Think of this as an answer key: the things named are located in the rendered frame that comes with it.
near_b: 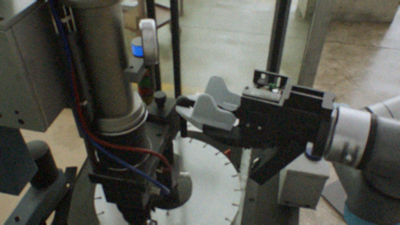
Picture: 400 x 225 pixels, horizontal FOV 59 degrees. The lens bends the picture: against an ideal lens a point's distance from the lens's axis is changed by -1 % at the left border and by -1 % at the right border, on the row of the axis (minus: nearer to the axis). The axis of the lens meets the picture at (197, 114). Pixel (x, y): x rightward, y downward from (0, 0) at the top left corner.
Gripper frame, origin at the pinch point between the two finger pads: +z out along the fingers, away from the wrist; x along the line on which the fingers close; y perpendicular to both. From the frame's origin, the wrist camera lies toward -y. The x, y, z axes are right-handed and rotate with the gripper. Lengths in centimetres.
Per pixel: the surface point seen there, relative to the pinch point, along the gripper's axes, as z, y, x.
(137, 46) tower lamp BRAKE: 25.8, -9.5, -29.4
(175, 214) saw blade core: 3.5, -30.9, -1.7
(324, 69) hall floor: -26, -119, -230
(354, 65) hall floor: -48, -119, -244
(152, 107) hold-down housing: 5.6, -0.7, 0.9
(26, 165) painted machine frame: 16.2, -2.0, 17.0
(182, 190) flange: 4.4, -29.7, -7.2
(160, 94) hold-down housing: 4.4, 1.5, -0.1
